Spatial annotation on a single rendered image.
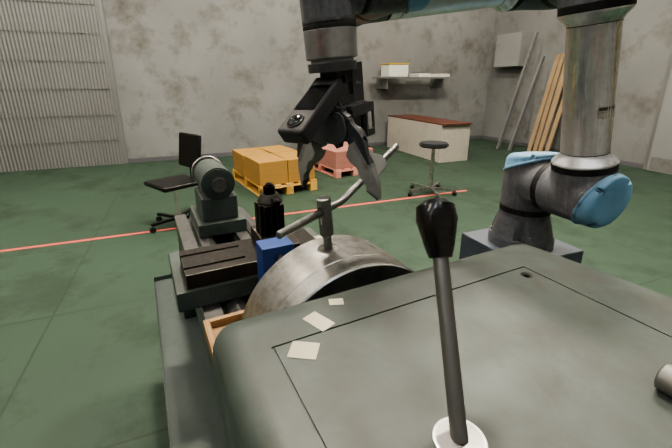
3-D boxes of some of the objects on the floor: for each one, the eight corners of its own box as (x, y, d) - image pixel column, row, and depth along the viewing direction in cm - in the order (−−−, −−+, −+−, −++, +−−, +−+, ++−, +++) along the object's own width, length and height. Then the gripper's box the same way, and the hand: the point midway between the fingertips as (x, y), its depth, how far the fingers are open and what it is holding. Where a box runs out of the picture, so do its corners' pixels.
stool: (433, 185, 558) (437, 137, 537) (463, 198, 498) (468, 145, 477) (395, 190, 536) (398, 140, 515) (421, 203, 476) (425, 148, 456)
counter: (410, 144, 916) (412, 114, 894) (468, 160, 733) (472, 122, 711) (386, 146, 892) (387, 115, 870) (440, 163, 709) (444, 124, 687)
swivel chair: (209, 212, 444) (200, 130, 416) (212, 231, 389) (202, 138, 361) (152, 219, 424) (139, 133, 395) (147, 239, 369) (131, 141, 341)
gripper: (410, 54, 52) (413, 189, 59) (304, 64, 64) (317, 175, 71) (378, 57, 46) (385, 207, 53) (267, 68, 58) (285, 190, 64)
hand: (335, 196), depth 60 cm, fingers open, 14 cm apart
